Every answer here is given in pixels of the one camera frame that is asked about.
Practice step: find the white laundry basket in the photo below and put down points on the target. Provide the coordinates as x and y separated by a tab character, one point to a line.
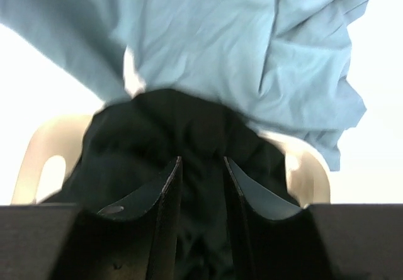
307	172

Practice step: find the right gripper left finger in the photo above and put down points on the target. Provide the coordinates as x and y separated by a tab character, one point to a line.
144	227

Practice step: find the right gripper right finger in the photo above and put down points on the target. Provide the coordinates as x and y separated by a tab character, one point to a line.
254	214

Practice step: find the black t shirt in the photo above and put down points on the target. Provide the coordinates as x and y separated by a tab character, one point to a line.
128	144

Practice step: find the teal blue t shirt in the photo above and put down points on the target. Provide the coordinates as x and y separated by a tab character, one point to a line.
282	64

